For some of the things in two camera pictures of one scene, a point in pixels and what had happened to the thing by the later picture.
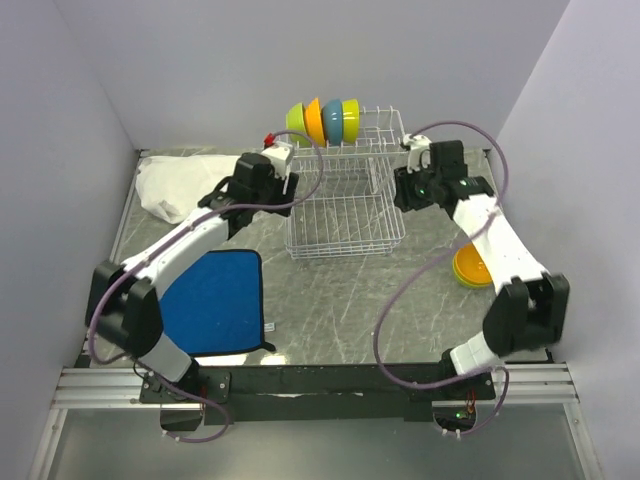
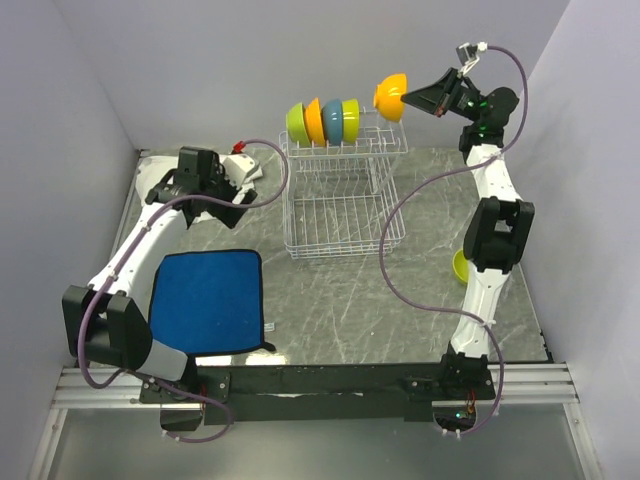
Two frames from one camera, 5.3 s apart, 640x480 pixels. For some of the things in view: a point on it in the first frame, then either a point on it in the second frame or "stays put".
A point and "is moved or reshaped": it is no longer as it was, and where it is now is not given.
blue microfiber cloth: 215,306 stays put
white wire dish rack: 347,203 stays put
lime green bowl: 295,121 stays put
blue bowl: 333,121 stays put
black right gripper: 404,197 → 433,98
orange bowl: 314,122 stays put
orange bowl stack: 471,265 is moved or reshaped
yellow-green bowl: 350,120 stays put
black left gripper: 279,183 → 229,216
